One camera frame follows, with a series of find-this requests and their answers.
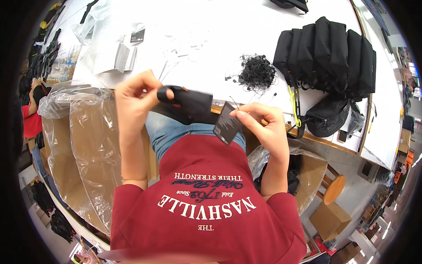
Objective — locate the person's left hand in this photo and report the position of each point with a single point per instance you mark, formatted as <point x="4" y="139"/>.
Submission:
<point x="132" y="99"/>

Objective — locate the person's right hand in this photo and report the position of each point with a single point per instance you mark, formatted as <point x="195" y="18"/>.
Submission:
<point x="268" y="132"/>

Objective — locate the black fabric pouch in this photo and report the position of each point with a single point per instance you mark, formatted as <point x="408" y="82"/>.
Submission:
<point x="191" y="102"/>

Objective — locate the stack of grey hang tags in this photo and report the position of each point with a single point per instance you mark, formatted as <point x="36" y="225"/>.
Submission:
<point x="125" y="58"/>

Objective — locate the person's legs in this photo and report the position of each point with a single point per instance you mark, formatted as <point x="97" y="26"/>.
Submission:
<point x="168" y="127"/>

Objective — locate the plastic-lined cardboard box with bags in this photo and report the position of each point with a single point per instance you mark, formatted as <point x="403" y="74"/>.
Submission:
<point x="306" y="178"/>

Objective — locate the black card tag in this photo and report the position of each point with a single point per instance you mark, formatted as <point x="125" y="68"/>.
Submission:
<point x="137" y="36"/>

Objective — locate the scattered clear plastic ties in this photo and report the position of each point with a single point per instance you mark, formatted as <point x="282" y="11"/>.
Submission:
<point x="179" y="56"/>

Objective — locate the large plastic-lined cardboard box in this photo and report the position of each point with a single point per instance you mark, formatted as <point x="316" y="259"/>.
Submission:
<point x="89" y="148"/>

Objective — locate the heap of clear plastic bags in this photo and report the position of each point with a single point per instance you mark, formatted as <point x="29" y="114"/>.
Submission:
<point x="95" y="36"/>

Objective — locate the black phone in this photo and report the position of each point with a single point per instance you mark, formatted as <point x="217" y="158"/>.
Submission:
<point x="342" y="136"/>

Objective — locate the round wooden stool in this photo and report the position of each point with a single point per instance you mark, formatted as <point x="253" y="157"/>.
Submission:
<point x="333" y="188"/>

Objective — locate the crumpled clear plastic bag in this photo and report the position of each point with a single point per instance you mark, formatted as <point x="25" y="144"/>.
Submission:
<point x="356" y="118"/>

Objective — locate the row of black folded bags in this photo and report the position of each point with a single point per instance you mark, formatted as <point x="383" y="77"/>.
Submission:
<point x="329" y="56"/>

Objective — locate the person's body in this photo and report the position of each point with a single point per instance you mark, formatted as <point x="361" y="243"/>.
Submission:
<point x="211" y="211"/>

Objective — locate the yellow pen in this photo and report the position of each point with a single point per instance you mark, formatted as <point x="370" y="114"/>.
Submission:
<point x="371" y="124"/>

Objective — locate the small closed cardboard box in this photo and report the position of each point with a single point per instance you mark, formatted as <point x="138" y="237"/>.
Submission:
<point x="329" y="220"/>

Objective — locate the black flat bag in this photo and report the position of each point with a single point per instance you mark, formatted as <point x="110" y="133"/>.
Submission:
<point x="291" y="4"/>

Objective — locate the heap of black goods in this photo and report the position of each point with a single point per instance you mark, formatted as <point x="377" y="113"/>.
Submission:
<point x="54" y="211"/>

